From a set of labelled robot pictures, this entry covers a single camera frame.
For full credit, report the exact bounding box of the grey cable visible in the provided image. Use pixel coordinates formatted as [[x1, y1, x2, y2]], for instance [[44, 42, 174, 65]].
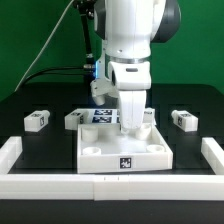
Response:
[[14, 0, 75, 93]]

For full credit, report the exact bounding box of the white square tabletop tray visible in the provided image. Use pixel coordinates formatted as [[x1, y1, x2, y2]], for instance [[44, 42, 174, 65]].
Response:
[[77, 124, 173, 173]]

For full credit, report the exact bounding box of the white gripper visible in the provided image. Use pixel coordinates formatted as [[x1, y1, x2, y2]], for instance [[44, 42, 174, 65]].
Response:
[[108, 62, 151, 135]]

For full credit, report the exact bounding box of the marker sheet with tags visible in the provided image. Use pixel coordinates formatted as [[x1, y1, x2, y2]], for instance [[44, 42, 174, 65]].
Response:
[[73, 108, 158, 127]]

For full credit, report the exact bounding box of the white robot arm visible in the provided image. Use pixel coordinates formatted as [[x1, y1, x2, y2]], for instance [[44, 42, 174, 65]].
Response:
[[91, 0, 181, 132]]

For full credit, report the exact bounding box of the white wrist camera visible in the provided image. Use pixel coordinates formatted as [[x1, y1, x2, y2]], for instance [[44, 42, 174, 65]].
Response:
[[90, 78, 118, 106]]

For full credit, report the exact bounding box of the black cable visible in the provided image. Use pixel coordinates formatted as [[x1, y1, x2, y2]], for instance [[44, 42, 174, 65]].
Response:
[[23, 67, 96, 86]]

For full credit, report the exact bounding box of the white U-shaped fence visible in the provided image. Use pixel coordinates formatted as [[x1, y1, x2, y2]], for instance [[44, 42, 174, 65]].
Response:
[[0, 137, 224, 201]]

